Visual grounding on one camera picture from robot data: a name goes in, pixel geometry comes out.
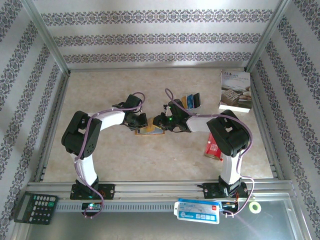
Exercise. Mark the light grey-blue bank card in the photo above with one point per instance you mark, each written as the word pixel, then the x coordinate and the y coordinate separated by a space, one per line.
pixel 158 130

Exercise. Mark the orange-framed blue picture card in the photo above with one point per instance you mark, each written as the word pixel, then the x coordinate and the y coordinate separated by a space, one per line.
pixel 150 123

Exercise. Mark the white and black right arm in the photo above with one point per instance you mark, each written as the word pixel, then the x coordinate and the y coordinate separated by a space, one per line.
pixel 231 170

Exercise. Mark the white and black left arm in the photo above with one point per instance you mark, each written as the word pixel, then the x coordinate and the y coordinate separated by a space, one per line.
pixel 86 167

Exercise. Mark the clear acrylic card stand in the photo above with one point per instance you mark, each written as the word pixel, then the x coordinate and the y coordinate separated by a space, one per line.
pixel 192 108

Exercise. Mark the gold bank card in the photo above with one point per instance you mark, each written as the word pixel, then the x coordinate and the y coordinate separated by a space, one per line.
pixel 184 101

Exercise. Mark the bright blue bank card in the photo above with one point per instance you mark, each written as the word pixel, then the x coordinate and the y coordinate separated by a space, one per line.
pixel 190 101

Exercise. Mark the black bank card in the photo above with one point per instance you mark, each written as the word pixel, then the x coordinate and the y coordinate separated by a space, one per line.
pixel 197 99

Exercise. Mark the red cardboard box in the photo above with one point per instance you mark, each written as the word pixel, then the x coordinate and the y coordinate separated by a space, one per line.
pixel 212 148

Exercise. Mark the white book with stones cover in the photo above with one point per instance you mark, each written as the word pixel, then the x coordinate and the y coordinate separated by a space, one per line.
pixel 235 90

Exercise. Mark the blue and white wipes pack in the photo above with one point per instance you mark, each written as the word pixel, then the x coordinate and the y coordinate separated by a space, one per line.
pixel 197 211

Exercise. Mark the controller board with LEDs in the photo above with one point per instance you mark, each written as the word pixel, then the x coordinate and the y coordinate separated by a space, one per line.
pixel 92 206

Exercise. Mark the green tape roll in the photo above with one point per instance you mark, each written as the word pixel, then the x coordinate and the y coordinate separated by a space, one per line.
pixel 251 207

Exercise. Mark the black desk calculator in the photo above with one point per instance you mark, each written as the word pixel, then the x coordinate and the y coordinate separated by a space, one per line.
pixel 37 207

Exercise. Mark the aluminium frame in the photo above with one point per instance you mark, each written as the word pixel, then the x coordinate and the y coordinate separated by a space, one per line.
pixel 155 186

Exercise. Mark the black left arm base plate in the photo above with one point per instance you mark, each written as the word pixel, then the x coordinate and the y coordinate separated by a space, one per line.
pixel 108 191

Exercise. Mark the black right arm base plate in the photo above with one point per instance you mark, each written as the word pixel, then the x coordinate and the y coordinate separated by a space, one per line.
pixel 210 191

